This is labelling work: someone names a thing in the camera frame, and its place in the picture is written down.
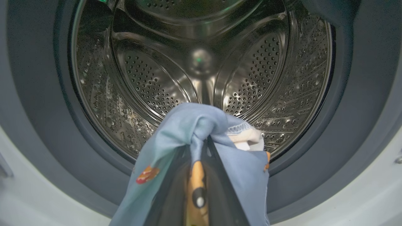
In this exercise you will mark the blue printed garment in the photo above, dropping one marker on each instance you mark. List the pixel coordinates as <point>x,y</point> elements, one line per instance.
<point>176,131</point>

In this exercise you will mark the white washing machine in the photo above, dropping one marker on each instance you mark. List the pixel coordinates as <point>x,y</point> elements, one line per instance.
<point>31,201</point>

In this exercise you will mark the grey rubber door gasket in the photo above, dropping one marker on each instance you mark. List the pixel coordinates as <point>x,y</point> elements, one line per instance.
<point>40,94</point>

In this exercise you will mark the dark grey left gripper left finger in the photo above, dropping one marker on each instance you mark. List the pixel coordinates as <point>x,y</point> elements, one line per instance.
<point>169,194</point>

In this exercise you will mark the steel perforated drum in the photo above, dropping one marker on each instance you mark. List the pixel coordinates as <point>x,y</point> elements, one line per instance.
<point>157,75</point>

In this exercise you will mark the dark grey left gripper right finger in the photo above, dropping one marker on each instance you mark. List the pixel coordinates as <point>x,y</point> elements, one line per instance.
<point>223,197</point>

